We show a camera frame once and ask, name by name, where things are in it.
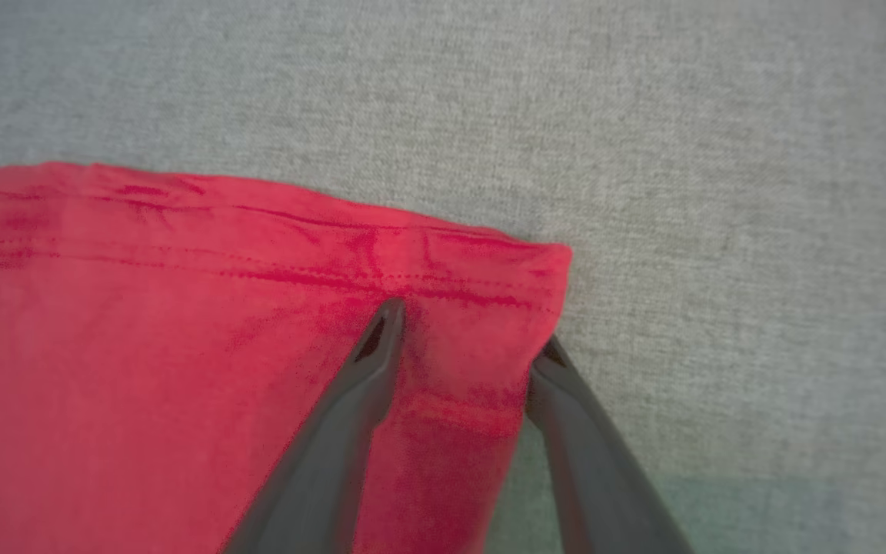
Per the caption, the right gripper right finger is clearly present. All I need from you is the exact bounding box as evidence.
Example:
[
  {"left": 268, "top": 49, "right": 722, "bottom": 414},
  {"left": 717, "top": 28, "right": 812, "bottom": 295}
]
[{"left": 525, "top": 336, "right": 694, "bottom": 554}]

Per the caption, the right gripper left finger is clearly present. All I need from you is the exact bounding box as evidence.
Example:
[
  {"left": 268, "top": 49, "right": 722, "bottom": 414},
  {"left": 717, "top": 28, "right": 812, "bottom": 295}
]
[{"left": 220, "top": 299, "right": 407, "bottom": 554}]

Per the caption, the red cloth garment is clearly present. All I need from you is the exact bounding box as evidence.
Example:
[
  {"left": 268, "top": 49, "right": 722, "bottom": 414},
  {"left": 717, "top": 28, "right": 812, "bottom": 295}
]
[{"left": 0, "top": 160, "right": 573, "bottom": 554}]

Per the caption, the grey fabric sofa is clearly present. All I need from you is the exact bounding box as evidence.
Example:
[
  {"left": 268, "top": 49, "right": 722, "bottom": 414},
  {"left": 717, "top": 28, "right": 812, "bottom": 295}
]
[{"left": 0, "top": 0, "right": 886, "bottom": 554}]

